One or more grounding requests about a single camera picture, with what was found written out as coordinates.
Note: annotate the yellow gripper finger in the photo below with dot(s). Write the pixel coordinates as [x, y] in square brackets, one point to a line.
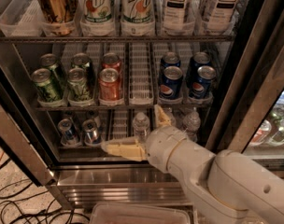
[161, 118]
[129, 148]

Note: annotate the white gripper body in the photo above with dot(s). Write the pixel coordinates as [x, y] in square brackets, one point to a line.
[161, 146]

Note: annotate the green can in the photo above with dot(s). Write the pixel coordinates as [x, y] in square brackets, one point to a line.
[51, 62]
[82, 60]
[78, 84]
[47, 86]

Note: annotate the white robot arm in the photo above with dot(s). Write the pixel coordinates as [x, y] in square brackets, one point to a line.
[224, 187]

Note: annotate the water bottle middle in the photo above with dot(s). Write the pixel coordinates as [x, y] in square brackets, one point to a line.
[169, 117]

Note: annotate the water bottle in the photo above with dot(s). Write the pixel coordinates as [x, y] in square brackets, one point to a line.
[141, 126]
[169, 117]
[191, 124]

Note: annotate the empty white shelf tray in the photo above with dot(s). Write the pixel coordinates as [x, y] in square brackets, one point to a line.
[140, 75]

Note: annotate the blue pepsi can front left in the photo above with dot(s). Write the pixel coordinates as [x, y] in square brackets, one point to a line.
[170, 83]

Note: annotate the blue pepsi can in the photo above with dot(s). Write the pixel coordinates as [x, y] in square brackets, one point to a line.
[170, 58]
[202, 82]
[197, 60]
[170, 83]

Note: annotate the blue silver can right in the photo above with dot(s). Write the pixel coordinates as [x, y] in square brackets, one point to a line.
[91, 132]

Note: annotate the blue silver can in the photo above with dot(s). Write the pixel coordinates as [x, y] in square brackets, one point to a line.
[69, 132]
[91, 132]

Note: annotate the blue pepsi can front right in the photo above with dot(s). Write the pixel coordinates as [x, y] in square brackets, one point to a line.
[202, 82]

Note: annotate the blue pepsi can back left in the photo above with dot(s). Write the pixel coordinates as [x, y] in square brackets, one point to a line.
[170, 58]

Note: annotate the orange can front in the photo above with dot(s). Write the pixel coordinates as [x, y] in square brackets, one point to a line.
[109, 83]

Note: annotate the orange can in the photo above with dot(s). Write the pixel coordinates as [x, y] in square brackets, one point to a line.
[109, 83]
[111, 60]

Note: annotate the blue silver can left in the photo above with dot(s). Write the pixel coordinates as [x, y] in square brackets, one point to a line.
[69, 132]

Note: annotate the blue pepsi can back right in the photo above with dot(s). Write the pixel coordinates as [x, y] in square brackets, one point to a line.
[197, 60]

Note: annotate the orange can back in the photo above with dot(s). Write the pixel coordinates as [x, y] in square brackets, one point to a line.
[111, 60]

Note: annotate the glass fridge door right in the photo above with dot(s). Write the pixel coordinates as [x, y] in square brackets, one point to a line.
[251, 81]

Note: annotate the green can front left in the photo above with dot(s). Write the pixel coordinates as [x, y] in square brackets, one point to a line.
[47, 86]

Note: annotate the green can back left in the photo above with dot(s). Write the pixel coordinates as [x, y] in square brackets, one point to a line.
[51, 62]

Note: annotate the steel fridge door left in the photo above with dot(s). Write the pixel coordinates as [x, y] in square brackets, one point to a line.
[15, 143]

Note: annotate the gold tall can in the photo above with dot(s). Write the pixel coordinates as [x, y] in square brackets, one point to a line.
[59, 13]

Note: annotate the water bottle left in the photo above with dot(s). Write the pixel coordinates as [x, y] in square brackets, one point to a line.
[141, 126]

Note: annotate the water bottle right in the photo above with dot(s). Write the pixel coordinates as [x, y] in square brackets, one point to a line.
[191, 124]

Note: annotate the clear bin left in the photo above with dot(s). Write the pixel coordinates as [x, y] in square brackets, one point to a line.
[117, 213]

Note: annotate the tea bottle left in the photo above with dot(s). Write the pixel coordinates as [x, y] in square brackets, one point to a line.
[176, 14]

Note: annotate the tea bottle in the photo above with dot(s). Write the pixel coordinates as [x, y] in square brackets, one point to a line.
[176, 14]
[216, 15]

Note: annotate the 7up bottle right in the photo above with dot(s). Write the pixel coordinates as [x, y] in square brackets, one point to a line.
[136, 11]

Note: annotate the tea bottle right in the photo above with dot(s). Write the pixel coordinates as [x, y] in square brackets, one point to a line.
[216, 15]

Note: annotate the empty clear top tray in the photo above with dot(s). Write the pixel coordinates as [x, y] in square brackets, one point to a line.
[20, 18]

